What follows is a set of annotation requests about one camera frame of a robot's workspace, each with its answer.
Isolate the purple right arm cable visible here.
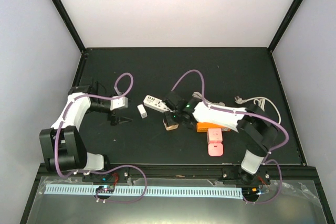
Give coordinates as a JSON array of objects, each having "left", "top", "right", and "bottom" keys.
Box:
[{"left": 171, "top": 69, "right": 290, "bottom": 156}]

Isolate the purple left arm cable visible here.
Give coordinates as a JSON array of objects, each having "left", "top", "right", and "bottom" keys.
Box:
[{"left": 55, "top": 72, "right": 134, "bottom": 178}]

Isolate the light blue slotted cable duct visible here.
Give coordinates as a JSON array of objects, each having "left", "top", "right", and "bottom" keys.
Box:
[{"left": 44, "top": 184, "right": 243, "bottom": 199}]

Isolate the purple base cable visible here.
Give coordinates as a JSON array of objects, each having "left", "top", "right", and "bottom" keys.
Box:
[
  {"left": 243, "top": 158, "right": 284, "bottom": 206},
  {"left": 86, "top": 165, "right": 148, "bottom": 205}
]

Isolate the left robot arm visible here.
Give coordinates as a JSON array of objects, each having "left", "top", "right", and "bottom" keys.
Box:
[{"left": 39, "top": 73, "right": 134, "bottom": 182}]

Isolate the left circuit board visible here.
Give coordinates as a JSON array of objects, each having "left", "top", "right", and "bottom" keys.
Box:
[{"left": 96, "top": 185, "right": 115, "bottom": 194}]

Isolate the orange power strip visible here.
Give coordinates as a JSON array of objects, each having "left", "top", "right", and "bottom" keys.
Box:
[{"left": 196, "top": 122, "right": 231, "bottom": 133}]

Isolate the white power strip cable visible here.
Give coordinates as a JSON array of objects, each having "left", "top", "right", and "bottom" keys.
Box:
[{"left": 234, "top": 95, "right": 282, "bottom": 125}]

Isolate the black mounting rail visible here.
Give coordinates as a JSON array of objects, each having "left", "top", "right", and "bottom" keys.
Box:
[{"left": 78, "top": 163, "right": 318, "bottom": 183}]

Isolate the black left frame post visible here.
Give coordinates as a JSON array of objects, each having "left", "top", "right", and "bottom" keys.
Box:
[{"left": 51, "top": 0, "right": 86, "bottom": 53}]

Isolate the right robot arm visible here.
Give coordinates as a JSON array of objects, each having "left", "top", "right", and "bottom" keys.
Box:
[{"left": 163, "top": 91, "right": 278, "bottom": 184}]

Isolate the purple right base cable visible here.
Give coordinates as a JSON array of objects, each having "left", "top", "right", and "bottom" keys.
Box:
[{"left": 243, "top": 158, "right": 284, "bottom": 206}]

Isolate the pink plug adapter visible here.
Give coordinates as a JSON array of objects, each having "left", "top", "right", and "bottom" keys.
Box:
[{"left": 208, "top": 143, "right": 224, "bottom": 157}]

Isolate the black frame post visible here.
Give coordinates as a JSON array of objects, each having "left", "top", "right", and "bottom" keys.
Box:
[
  {"left": 51, "top": 0, "right": 86, "bottom": 53},
  {"left": 267, "top": 0, "right": 303, "bottom": 53}
]

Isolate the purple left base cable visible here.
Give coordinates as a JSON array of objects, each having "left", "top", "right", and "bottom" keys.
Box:
[{"left": 86, "top": 165, "right": 148, "bottom": 205}]

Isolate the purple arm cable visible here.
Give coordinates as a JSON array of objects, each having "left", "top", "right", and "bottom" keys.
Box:
[
  {"left": 55, "top": 72, "right": 134, "bottom": 178},
  {"left": 171, "top": 69, "right": 290, "bottom": 156}
]

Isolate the black right frame post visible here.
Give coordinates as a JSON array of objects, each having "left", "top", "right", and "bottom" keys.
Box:
[{"left": 267, "top": 0, "right": 303, "bottom": 53}]

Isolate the circuit board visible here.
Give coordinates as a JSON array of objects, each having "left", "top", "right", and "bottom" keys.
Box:
[
  {"left": 241, "top": 187, "right": 265, "bottom": 196},
  {"left": 96, "top": 185, "right": 115, "bottom": 194}
]

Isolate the right circuit board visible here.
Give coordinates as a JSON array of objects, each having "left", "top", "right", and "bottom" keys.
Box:
[{"left": 241, "top": 187, "right": 265, "bottom": 196}]

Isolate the white power strip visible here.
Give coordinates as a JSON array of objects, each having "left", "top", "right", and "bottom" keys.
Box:
[{"left": 143, "top": 95, "right": 171, "bottom": 113}]

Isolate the white cube socket adapter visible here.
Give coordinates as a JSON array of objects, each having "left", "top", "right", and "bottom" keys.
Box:
[{"left": 207, "top": 128, "right": 223, "bottom": 144}]

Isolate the white usb wall charger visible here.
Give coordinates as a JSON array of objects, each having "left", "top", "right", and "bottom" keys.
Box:
[{"left": 137, "top": 104, "right": 148, "bottom": 119}]

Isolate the beige cube plug adapter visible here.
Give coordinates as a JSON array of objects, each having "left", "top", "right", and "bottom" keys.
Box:
[{"left": 163, "top": 119, "right": 179, "bottom": 131}]

